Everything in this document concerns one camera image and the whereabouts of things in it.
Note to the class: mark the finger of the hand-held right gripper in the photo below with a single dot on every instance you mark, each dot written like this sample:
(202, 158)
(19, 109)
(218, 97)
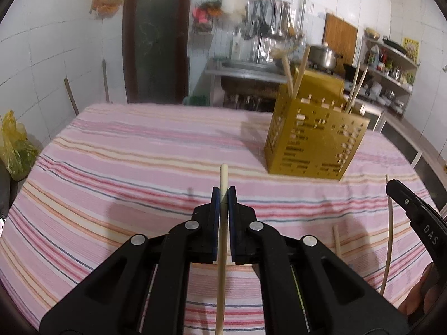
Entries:
(405, 199)

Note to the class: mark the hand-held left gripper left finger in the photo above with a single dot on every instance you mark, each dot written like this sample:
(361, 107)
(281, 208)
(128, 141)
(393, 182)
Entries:
(216, 226)

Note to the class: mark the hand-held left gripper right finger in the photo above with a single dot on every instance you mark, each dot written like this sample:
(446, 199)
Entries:
(232, 226)

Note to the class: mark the yellow perforated utensil holder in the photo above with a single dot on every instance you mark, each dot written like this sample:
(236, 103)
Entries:
(314, 136)

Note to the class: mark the row of hanging kitchen utensils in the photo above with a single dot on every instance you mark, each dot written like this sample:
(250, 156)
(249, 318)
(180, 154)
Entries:
(269, 19)

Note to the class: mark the person's right hand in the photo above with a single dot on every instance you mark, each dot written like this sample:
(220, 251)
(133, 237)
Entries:
(420, 289)

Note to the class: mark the pink striped tablecloth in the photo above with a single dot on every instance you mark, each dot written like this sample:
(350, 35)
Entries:
(139, 167)

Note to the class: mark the corner kitchen shelf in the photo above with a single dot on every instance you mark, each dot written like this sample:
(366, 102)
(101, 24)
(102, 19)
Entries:
(391, 73)

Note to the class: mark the black wok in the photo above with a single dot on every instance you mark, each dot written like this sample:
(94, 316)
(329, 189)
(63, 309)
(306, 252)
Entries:
(349, 71)

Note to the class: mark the cooking oil bottle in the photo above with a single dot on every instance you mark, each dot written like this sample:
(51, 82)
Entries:
(373, 57)

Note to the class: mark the metal sink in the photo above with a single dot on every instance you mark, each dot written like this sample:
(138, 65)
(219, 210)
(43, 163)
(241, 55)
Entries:
(244, 73)

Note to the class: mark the black frying pan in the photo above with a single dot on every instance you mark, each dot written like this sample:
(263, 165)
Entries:
(395, 44)

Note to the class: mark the steel cooking pot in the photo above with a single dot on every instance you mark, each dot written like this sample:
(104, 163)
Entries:
(324, 57)

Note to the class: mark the metal bowl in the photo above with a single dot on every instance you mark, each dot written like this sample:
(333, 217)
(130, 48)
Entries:
(372, 33)

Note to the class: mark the wooden cutting board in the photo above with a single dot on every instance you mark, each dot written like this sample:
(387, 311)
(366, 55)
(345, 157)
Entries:
(340, 38)

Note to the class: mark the metal faucet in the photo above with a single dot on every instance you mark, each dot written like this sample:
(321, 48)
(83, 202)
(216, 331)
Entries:
(261, 50)

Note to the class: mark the white soap bottle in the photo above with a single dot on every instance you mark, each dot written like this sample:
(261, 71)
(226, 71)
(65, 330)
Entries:
(237, 47)

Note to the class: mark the wooden stick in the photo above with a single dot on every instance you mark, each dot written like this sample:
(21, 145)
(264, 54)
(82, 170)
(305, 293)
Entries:
(71, 97)
(105, 82)

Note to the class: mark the dark wooden door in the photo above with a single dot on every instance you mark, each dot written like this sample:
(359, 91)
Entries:
(157, 38)

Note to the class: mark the pink cleaning cloth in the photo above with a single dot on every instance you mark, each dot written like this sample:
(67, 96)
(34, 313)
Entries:
(204, 15)

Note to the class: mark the grey sack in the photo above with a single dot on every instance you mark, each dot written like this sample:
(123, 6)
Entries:
(4, 192)

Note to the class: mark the yellow plastic bag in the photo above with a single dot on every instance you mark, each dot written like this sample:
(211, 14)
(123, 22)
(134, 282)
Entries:
(15, 146)

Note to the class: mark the yellow wall poster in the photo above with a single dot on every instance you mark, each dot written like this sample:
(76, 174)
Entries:
(410, 49)

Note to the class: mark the white wall pipe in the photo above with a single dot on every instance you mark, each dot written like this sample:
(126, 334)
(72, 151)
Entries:
(304, 3)

